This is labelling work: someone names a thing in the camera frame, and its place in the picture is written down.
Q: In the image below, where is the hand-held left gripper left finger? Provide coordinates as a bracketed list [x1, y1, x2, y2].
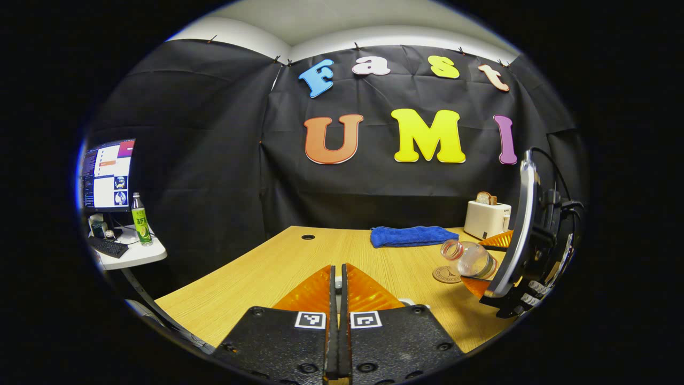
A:
[211, 265, 338, 385]

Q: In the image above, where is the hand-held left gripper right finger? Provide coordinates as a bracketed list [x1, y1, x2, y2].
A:
[340, 263, 464, 385]

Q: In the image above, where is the clear plastic water bottle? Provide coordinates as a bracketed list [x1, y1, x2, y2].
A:
[440, 240, 498, 280]

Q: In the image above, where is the round brown coaster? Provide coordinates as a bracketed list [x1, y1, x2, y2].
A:
[432, 265, 463, 284]

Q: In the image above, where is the green drink bottle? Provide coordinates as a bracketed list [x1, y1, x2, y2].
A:
[131, 192, 154, 247]

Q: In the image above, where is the white toaster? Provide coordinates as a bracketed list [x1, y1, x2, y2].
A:
[464, 200, 512, 241]

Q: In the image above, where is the blue folded towel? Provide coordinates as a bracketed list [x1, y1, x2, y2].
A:
[370, 225, 460, 249]

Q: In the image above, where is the white side table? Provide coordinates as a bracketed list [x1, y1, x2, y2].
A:
[88, 224, 168, 271]

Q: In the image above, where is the black backdrop cloth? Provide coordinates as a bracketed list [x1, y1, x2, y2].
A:
[85, 38, 588, 300]

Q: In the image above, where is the black keyboard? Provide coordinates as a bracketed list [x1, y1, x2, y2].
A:
[87, 236, 129, 259]

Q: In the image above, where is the small dark desk object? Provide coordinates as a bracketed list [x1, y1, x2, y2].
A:
[89, 213, 116, 239]

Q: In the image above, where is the computer monitor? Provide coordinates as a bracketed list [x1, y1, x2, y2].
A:
[80, 138, 137, 212]

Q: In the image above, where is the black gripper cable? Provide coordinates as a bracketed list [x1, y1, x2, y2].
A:
[529, 147, 586, 214]

